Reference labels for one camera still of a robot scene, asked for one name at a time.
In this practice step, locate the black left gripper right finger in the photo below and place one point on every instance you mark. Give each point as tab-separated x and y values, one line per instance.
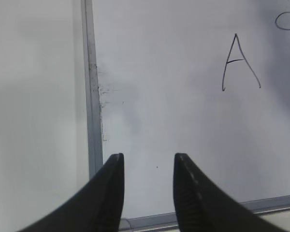
201	206

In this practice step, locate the white magnetic whiteboard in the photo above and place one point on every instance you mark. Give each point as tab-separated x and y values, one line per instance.
210	78

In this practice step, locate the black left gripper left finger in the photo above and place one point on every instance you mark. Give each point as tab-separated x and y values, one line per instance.
97	207

